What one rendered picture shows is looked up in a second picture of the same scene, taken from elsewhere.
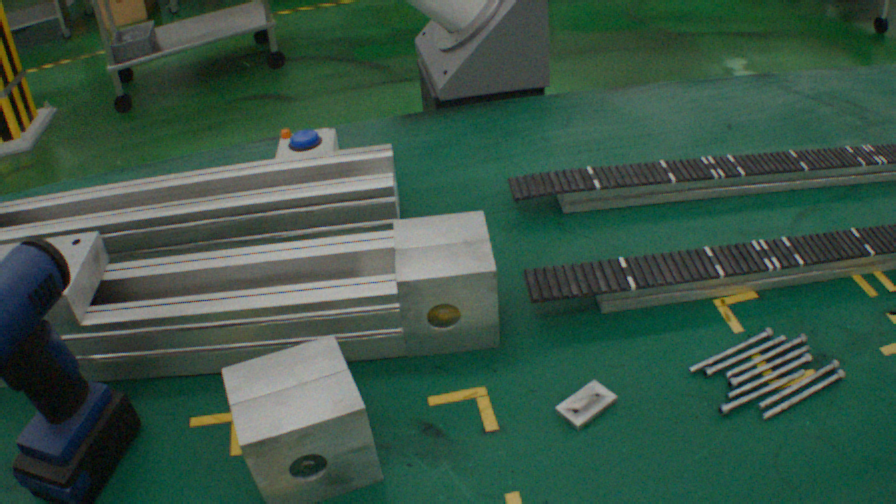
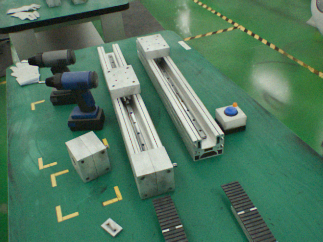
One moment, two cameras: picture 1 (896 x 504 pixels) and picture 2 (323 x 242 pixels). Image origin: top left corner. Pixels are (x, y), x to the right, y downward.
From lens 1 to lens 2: 0.82 m
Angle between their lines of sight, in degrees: 61
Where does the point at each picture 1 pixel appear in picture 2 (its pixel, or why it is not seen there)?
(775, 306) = not seen: outside the picture
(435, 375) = (127, 185)
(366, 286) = (132, 150)
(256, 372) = (90, 137)
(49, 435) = (76, 111)
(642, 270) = (174, 234)
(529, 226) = (216, 197)
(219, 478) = not seen: hidden behind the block
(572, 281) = (163, 210)
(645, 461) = not seen: outside the picture
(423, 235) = (155, 155)
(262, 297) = (125, 129)
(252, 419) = (73, 141)
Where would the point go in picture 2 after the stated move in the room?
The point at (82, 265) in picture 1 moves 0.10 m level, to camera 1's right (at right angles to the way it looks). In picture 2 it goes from (123, 88) to (128, 102)
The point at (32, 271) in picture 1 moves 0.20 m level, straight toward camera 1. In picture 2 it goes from (82, 78) to (30, 109)
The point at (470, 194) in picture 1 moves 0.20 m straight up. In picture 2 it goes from (235, 174) to (240, 120)
